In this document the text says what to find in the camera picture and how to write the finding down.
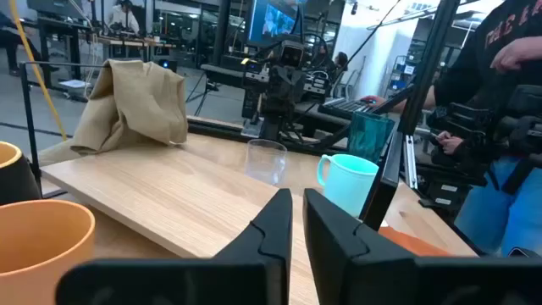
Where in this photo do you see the turquoise mug with handle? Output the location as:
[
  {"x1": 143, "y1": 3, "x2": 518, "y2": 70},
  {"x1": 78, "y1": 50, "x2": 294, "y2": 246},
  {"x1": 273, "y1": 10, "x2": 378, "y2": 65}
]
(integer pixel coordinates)
[{"x1": 316, "y1": 152, "x2": 380, "y2": 218}]

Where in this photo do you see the small orange cup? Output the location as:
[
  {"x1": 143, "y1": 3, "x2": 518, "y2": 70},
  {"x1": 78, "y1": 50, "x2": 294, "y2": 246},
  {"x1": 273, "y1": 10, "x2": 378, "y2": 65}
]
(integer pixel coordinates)
[{"x1": 0, "y1": 199, "x2": 97, "y2": 305}]

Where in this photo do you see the teal transparent tumbler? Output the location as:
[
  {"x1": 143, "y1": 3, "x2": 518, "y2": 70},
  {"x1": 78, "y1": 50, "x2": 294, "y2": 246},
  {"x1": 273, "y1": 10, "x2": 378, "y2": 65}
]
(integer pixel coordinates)
[{"x1": 346, "y1": 111, "x2": 395, "y2": 165}]

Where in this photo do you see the blue-lit display screen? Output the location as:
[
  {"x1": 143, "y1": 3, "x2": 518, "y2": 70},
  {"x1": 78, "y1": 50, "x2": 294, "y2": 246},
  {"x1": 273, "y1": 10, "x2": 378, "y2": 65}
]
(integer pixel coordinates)
[{"x1": 247, "y1": 0, "x2": 300, "y2": 47}]

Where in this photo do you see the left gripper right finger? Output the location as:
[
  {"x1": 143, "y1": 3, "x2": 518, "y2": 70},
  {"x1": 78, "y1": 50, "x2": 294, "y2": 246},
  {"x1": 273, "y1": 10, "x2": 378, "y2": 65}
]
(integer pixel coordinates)
[{"x1": 302, "y1": 188, "x2": 542, "y2": 305}]

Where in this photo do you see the black equipment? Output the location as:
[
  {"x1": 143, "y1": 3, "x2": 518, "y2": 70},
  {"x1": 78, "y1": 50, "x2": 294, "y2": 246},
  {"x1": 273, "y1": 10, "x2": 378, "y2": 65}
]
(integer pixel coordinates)
[{"x1": 426, "y1": 84, "x2": 542, "y2": 213}]

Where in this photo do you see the black keyboard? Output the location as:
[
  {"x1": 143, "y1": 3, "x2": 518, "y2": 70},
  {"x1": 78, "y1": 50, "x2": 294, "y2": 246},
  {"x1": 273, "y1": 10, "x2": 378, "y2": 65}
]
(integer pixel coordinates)
[{"x1": 318, "y1": 97, "x2": 384, "y2": 121}]

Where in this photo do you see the clear glass cup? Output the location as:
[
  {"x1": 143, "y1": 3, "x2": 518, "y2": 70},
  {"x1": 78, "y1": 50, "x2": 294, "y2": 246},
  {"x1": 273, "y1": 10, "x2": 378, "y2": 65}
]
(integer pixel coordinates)
[{"x1": 244, "y1": 138, "x2": 288, "y2": 187}]

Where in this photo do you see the wooden cutting board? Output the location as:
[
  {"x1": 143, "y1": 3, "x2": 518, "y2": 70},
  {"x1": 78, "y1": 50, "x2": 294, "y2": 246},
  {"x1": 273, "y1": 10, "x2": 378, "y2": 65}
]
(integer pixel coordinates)
[{"x1": 19, "y1": 0, "x2": 462, "y2": 305}]

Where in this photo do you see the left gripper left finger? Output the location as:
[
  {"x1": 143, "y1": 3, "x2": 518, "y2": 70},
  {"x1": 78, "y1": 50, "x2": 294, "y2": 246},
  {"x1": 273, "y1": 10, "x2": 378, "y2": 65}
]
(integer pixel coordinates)
[{"x1": 54, "y1": 188, "x2": 294, "y2": 305}]

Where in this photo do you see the person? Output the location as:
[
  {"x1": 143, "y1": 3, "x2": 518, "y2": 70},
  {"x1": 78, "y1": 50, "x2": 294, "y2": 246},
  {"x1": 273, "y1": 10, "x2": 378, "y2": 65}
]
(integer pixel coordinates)
[
  {"x1": 359, "y1": 0, "x2": 542, "y2": 258},
  {"x1": 332, "y1": 50, "x2": 350, "y2": 84},
  {"x1": 107, "y1": 0, "x2": 141, "y2": 35},
  {"x1": 0, "y1": 12, "x2": 43, "y2": 77}
]

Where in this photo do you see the black mug yellow inside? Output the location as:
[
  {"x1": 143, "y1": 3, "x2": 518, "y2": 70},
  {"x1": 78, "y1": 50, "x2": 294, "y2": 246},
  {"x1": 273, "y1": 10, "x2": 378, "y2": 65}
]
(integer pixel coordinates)
[{"x1": 0, "y1": 141, "x2": 42, "y2": 207}]

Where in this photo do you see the yellow cable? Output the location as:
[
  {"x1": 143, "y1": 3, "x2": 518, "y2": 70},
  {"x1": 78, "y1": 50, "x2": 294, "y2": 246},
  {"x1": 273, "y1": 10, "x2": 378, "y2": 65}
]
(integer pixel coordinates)
[{"x1": 8, "y1": 0, "x2": 69, "y2": 141}]

